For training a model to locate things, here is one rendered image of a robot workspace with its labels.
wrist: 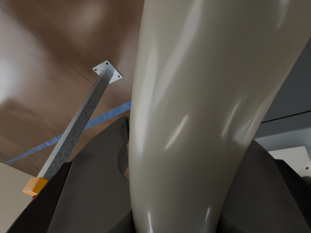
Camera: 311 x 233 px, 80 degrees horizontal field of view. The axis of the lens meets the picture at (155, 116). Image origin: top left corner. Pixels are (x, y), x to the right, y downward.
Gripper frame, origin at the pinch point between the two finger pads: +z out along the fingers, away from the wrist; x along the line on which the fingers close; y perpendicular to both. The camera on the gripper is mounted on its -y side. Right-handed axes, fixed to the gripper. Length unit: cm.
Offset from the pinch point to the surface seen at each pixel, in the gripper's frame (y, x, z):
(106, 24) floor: 4, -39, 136
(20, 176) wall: 364, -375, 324
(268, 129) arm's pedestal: 30, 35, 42
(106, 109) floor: 91, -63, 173
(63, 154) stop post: 69, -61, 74
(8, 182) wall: 358, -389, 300
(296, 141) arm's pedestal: 33, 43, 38
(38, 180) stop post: 70, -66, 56
